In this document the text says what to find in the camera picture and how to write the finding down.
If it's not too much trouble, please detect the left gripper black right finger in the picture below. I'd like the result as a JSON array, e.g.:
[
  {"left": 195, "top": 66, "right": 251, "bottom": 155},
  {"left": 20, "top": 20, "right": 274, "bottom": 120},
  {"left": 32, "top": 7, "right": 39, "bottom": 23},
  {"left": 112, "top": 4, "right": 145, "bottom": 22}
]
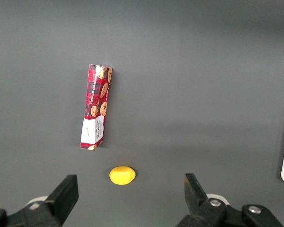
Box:
[{"left": 176, "top": 173, "right": 284, "bottom": 227}]

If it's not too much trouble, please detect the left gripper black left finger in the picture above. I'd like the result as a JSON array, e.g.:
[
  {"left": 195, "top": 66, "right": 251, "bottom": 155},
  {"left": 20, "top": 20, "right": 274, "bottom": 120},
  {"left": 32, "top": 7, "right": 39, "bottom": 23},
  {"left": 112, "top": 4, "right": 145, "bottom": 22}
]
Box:
[{"left": 0, "top": 174, "right": 80, "bottom": 227}]

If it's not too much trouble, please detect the yellow lemon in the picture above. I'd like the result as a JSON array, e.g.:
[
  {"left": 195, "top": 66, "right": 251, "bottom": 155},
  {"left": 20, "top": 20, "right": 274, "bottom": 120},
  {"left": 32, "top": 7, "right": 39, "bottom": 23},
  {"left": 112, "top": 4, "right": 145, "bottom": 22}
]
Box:
[{"left": 109, "top": 166, "right": 137, "bottom": 186}]

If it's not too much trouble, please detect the red tartan cookie box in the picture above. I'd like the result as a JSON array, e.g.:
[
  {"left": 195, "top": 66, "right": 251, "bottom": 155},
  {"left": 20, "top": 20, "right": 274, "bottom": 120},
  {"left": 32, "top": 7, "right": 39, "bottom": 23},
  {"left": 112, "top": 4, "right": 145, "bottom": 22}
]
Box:
[{"left": 80, "top": 63, "right": 113, "bottom": 151}]

